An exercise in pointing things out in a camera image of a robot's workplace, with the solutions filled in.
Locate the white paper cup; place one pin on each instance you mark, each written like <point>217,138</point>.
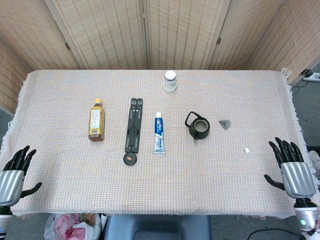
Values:
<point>170,83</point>

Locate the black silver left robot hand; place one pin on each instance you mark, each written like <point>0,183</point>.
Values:
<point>10,185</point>

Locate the black folding stand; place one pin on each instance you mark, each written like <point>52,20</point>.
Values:
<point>133,125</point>

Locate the grey pyramid tea bag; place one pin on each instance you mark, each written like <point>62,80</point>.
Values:
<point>225,123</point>

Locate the woven folding screen panel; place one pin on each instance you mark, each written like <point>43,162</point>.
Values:
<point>250,30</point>
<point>30,30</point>
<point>295,37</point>
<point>105,32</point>
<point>10,82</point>
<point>180,32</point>

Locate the white power strip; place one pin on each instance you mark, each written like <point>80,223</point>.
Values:
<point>313,77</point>

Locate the blue white toothpaste tube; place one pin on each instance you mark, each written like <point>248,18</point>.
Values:
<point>159,132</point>

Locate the amber tea bottle yellow cap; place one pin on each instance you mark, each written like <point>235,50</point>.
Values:
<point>96,122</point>

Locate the grey blue seat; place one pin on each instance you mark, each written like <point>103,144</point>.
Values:
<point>157,227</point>

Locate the woven checked tablecloth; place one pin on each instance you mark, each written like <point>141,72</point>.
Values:
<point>175,180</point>

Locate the plastic bag with pink contents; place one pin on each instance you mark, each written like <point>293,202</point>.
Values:
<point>67,227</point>

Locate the black round kettle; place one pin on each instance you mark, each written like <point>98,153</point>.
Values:
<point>200,133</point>

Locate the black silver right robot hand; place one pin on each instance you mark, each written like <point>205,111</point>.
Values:
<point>297,180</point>

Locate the brass screen hinge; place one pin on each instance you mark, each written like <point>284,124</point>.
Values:
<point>219,40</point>
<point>67,46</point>

